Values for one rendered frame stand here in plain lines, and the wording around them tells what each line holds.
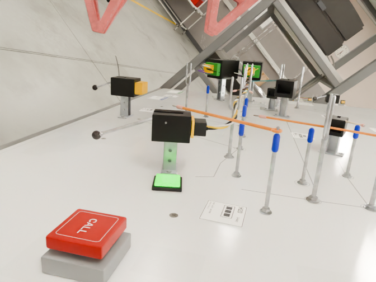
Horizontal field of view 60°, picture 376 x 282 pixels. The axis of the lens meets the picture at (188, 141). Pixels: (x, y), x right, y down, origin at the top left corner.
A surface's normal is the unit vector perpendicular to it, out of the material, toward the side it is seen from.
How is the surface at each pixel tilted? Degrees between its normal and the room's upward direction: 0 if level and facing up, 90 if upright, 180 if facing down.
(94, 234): 47
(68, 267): 90
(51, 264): 90
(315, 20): 90
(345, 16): 90
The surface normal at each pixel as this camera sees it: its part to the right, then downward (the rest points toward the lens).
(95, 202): 0.07, -0.96
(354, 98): -0.32, 0.15
